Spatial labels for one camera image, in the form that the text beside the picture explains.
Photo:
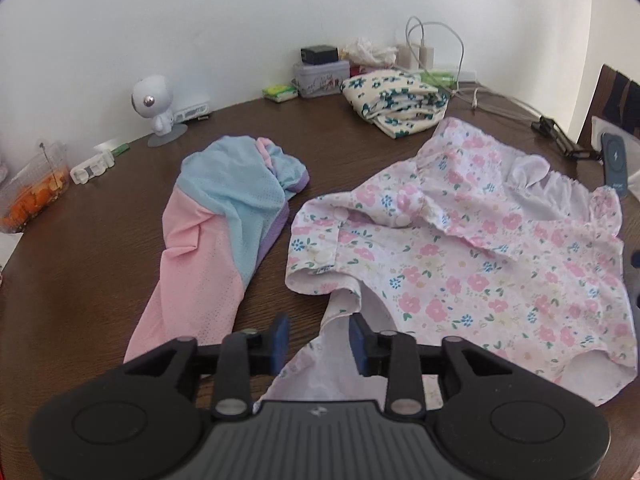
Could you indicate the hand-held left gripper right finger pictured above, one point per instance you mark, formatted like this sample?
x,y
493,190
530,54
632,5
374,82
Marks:
x,y
357,342

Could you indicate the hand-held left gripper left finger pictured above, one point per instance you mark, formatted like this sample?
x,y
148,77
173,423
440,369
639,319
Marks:
x,y
281,340

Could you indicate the pink floral romper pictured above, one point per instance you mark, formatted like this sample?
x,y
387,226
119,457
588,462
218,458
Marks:
x,y
450,270

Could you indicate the pastel pink blue pants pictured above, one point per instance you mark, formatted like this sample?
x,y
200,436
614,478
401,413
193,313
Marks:
x,y
210,240

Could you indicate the cream teal floral folded cloth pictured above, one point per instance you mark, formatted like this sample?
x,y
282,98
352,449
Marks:
x,y
395,100

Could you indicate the small white device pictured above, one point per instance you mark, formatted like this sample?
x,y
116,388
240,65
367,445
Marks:
x,y
190,111

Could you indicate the small green packet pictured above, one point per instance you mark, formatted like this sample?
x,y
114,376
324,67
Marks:
x,y
120,149

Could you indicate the white plastic buckle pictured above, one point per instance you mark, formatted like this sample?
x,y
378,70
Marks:
x,y
92,167

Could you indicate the grey tin box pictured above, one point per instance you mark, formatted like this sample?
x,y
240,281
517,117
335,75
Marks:
x,y
320,77

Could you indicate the small red box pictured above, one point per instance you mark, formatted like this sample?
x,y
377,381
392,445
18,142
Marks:
x,y
357,69

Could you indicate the white robot figurine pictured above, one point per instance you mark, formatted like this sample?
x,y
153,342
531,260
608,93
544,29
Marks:
x,y
150,97

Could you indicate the green box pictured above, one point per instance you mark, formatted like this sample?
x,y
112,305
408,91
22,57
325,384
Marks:
x,y
437,78

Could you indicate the clear plastic food container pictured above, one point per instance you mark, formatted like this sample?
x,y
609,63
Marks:
x,y
35,195

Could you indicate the black folding stand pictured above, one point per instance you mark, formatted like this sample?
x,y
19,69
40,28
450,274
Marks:
x,y
555,132

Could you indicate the white power strip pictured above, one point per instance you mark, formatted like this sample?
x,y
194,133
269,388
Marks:
x,y
462,74

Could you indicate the black adapter block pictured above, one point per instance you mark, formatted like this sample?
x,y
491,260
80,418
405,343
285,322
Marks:
x,y
320,54

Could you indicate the white charger plug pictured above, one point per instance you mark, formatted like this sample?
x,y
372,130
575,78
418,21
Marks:
x,y
406,56
426,57

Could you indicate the crumpled white tissue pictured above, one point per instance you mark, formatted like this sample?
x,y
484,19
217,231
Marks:
x,y
367,50

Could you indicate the white plastic bag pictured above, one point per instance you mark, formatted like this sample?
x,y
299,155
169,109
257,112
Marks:
x,y
602,127

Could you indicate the wooden chair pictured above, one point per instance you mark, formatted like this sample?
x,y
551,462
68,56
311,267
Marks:
x,y
597,95

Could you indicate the dark folded cloth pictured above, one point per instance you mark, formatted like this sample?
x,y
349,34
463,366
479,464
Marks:
x,y
622,97

